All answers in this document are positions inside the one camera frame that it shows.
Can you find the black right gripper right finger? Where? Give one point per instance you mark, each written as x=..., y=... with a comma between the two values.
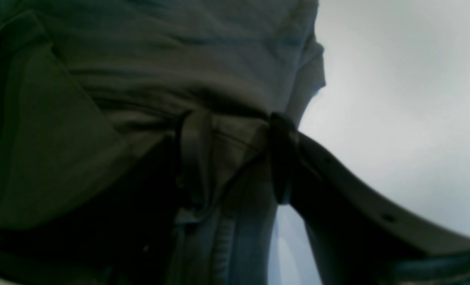
x=359, y=237

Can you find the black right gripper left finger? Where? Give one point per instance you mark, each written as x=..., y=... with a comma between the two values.
x=107, y=239

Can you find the grey T-shirt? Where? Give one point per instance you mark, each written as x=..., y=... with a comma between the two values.
x=88, y=87

